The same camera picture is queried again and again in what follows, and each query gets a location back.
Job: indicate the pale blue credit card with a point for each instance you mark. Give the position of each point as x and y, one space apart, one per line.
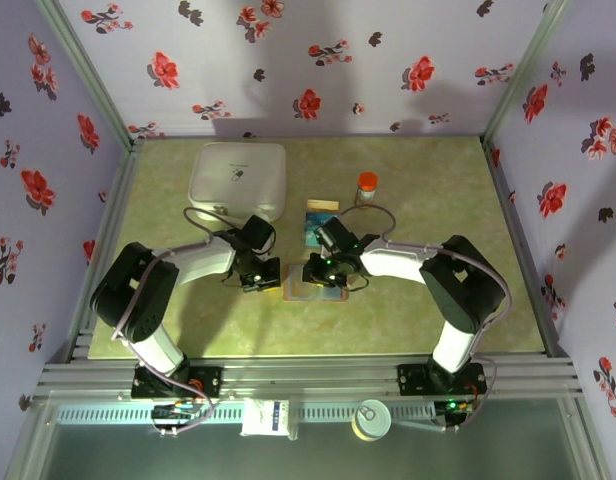
297 287

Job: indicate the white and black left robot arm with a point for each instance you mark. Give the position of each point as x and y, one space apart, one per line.
208 257

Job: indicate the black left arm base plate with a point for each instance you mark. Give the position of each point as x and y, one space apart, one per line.
208 380

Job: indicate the aluminium front frame rail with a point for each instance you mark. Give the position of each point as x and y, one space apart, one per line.
308 375

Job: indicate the aluminium corner post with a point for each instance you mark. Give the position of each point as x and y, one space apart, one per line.
90 75
522 75

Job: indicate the aluminium side frame rail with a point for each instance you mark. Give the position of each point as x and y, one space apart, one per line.
113 220
513 225

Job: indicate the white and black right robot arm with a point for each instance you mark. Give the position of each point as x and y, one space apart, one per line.
393 260

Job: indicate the tan credit card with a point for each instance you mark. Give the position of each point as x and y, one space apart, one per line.
323 204

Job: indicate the white paper packet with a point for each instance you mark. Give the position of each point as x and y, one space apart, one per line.
260 417

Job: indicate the white medicine case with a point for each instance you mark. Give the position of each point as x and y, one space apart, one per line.
238 165

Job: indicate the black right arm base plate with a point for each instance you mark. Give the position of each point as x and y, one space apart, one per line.
413 380

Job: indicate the orange capped small bottle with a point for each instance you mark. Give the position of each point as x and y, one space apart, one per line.
367 181

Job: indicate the blue picture credit card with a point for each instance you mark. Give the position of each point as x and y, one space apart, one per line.
313 222

